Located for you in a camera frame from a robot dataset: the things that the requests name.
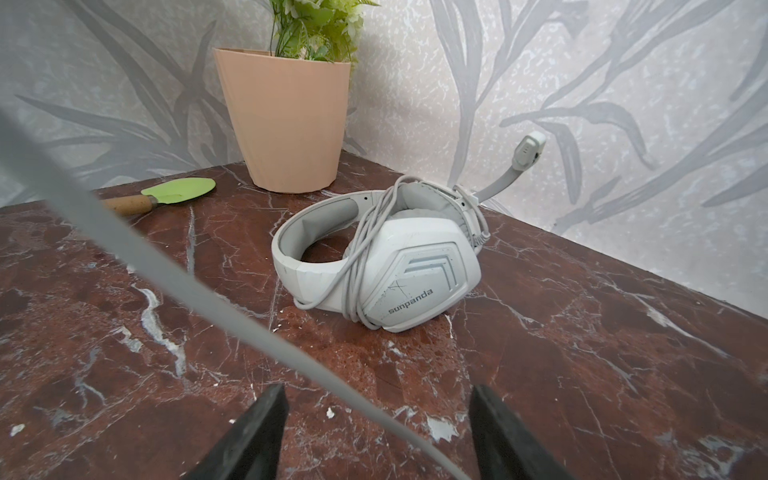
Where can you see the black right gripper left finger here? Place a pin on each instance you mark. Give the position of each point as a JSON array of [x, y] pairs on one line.
[[251, 447]]

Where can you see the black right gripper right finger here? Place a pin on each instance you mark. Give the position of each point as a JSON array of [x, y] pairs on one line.
[[504, 447]]

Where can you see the white headphones pair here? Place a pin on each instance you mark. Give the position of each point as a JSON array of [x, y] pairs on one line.
[[392, 259]]

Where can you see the peach flower pot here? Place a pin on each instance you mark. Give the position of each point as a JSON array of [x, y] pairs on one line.
[[289, 117]]

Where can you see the artificial green white plant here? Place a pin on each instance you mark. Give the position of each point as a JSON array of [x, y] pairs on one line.
[[316, 30]]

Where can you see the green trowel wooden handle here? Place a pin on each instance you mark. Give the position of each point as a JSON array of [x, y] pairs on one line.
[[170, 192]]

